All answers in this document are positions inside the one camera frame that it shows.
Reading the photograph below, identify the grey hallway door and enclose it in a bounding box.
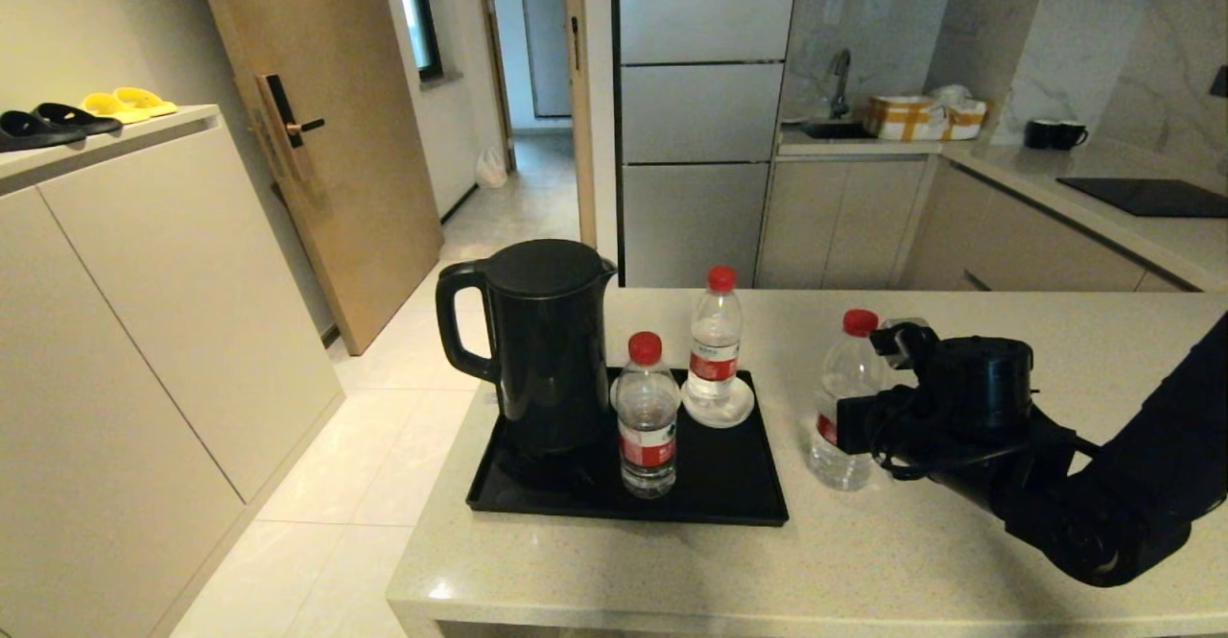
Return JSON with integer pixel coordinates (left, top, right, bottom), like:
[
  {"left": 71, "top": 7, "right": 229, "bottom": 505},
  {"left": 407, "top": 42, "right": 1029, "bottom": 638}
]
[{"left": 518, "top": 0, "right": 574, "bottom": 119}]

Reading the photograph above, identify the yellow white checked basket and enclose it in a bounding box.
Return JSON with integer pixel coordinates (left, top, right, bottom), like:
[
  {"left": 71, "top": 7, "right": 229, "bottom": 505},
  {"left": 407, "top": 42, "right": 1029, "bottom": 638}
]
[{"left": 866, "top": 94, "right": 989, "bottom": 142}]

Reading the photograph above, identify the beige kitchen cabinet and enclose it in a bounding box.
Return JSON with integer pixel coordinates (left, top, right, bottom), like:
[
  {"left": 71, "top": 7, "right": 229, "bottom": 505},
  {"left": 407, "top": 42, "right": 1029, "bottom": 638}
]
[{"left": 756, "top": 154, "right": 1200, "bottom": 292}]

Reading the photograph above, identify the metal kitchen faucet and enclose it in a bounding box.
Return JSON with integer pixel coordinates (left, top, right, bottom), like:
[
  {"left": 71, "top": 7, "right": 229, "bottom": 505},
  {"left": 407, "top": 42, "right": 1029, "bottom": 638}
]
[{"left": 829, "top": 48, "right": 853, "bottom": 121}]

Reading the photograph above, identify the beige shoe cabinet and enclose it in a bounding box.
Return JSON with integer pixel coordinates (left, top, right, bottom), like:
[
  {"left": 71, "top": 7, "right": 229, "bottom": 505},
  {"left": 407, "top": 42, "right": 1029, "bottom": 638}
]
[{"left": 0, "top": 104, "right": 346, "bottom": 638}]

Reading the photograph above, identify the silver refrigerator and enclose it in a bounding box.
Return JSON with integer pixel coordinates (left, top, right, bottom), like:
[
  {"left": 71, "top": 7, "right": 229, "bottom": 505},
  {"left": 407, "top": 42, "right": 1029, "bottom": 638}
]
[{"left": 614, "top": 0, "right": 802, "bottom": 289}]

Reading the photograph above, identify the black rectangular tray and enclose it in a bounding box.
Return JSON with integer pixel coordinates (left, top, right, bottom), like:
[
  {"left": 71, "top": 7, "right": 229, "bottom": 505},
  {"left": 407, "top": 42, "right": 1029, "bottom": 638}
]
[{"left": 466, "top": 367, "right": 790, "bottom": 528}]

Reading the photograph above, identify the dark framed window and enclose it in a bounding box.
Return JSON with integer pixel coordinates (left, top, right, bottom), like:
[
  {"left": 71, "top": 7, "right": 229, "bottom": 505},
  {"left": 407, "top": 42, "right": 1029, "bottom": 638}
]
[{"left": 401, "top": 0, "right": 444, "bottom": 83}]

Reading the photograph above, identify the black induction cooktop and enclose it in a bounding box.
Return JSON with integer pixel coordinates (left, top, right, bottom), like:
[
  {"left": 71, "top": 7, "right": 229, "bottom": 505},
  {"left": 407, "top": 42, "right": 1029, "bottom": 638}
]
[{"left": 1057, "top": 177, "right": 1228, "bottom": 220}]

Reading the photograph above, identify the yellow slipper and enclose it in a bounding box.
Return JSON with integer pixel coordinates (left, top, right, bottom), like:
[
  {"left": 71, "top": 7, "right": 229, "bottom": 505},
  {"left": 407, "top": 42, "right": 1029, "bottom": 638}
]
[
  {"left": 80, "top": 92, "right": 153, "bottom": 125},
  {"left": 112, "top": 86, "right": 178, "bottom": 118}
]

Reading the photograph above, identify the clear water bottle red cap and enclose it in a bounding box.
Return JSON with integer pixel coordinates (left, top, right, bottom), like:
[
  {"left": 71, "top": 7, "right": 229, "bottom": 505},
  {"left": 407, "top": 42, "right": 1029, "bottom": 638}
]
[
  {"left": 615, "top": 332, "right": 681, "bottom": 500},
  {"left": 807, "top": 309, "right": 886, "bottom": 493},
  {"left": 687, "top": 267, "right": 744, "bottom": 409}
]

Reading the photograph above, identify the black electric kettle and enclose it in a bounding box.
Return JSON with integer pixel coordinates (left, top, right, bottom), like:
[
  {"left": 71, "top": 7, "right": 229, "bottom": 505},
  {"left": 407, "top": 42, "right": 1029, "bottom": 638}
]
[{"left": 436, "top": 239, "right": 618, "bottom": 461}]

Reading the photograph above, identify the dark kitchen sink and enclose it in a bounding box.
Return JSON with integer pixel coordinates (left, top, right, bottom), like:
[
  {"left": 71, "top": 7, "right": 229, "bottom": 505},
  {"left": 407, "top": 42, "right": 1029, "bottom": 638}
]
[{"left": 802, "top": 118, "right": 879, "bottom": 140}]

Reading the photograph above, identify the black door lock handle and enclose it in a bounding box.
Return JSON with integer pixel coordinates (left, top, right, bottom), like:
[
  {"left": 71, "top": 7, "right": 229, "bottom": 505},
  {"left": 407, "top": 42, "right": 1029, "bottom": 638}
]
[{"left": 254, "top": 72, "right": 326, "bottom": 152}]

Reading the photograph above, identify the brown wooden door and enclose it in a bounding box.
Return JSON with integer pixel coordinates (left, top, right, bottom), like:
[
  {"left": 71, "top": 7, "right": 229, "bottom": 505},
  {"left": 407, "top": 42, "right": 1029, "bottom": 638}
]
[{"left": 190, "top": 0, "right": 444, "bottom": 356}]

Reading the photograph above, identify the black slipper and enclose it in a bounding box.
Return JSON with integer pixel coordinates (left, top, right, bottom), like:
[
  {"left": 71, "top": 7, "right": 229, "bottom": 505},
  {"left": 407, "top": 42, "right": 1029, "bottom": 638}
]
[
  {"left": 0, "top": 110, "right": 85, "bottom": 152},
  {"left": 32, "top": 102, "right": 123, "bottom": 135}
]

